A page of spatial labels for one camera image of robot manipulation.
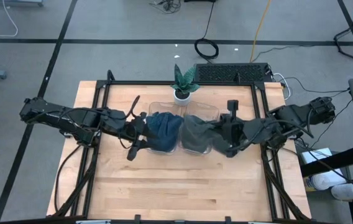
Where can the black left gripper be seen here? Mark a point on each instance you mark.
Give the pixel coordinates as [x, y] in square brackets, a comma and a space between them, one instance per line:
[133, 130]

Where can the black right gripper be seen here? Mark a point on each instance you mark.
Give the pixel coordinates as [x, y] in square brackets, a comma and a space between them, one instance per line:
[234, 130]

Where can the blue baseball cap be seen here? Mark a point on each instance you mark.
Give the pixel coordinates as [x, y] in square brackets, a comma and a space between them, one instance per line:
[167, 130]

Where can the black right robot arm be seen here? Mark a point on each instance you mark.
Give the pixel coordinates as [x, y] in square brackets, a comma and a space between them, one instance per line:
[291, 115]

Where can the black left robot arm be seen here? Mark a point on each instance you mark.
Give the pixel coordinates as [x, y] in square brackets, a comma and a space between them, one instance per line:
[71, 116]

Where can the clear plastic bin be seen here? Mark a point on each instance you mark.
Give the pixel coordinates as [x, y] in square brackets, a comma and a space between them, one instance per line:
[207, 110]
[156, 107]

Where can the green plant in white pot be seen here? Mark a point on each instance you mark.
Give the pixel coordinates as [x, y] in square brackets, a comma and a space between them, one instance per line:
[182, 96]

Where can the black perforated computer case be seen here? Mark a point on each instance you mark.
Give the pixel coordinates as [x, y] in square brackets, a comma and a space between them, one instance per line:
[226, 73]

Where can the white box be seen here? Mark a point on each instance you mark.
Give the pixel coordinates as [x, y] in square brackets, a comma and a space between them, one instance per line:
[314, 155]

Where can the black desk beam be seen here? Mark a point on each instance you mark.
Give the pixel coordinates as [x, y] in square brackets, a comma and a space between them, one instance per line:
[335, 160]

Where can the white paper towel roll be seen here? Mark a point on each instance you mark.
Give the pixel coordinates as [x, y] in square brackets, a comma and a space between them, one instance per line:
[345, 192]
[328, 180]

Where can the black aluminium table frame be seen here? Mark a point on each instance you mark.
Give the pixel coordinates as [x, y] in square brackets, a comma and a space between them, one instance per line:
[151, 83]

